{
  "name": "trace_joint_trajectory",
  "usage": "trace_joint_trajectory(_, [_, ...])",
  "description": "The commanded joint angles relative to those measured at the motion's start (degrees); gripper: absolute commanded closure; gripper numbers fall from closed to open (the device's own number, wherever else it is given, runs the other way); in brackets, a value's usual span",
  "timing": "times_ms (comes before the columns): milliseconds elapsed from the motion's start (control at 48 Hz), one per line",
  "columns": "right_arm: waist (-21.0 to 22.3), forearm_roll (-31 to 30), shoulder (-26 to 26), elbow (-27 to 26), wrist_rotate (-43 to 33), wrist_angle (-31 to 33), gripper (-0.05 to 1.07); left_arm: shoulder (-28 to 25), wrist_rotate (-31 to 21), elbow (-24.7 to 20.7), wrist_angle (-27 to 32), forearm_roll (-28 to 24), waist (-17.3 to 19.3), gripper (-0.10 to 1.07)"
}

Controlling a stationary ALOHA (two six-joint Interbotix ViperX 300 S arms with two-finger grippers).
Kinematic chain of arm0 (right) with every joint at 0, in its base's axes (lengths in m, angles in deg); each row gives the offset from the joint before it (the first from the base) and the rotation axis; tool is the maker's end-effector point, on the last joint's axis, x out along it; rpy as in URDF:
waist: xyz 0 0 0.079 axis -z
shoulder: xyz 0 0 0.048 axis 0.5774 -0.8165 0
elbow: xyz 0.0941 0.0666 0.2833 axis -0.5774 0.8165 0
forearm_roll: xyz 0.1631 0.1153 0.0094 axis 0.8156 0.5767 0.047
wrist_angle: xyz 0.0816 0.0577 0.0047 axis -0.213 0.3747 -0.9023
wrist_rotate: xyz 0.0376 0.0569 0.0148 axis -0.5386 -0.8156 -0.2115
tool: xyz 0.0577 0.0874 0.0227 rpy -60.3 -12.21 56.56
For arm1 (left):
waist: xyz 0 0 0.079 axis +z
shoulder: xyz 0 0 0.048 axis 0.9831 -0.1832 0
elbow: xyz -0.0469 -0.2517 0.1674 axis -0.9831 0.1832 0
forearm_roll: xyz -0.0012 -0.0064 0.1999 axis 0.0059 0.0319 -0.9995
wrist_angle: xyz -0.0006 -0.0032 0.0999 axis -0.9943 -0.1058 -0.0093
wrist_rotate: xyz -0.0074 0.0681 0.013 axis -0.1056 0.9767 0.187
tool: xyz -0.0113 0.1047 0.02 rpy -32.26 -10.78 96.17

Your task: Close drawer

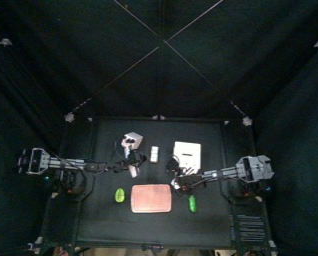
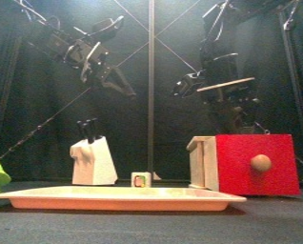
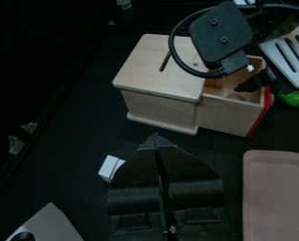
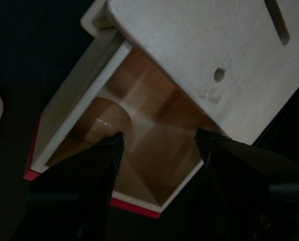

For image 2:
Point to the white toy knife block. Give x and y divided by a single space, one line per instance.
94 165

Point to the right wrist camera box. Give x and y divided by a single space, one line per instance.
187 84

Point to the orange plastic tray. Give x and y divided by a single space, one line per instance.
115 203

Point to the small wooden picture cube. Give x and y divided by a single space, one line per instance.
140 180

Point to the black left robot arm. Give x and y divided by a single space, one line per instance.
43 33

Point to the grey vertical frame pole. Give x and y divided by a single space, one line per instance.
151 127

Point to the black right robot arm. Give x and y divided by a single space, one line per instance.
222 47

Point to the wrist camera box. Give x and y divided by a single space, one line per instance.
107 27
187 84

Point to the red drawer with wooden knob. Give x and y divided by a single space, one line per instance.
243 149

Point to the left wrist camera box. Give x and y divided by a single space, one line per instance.
107 27

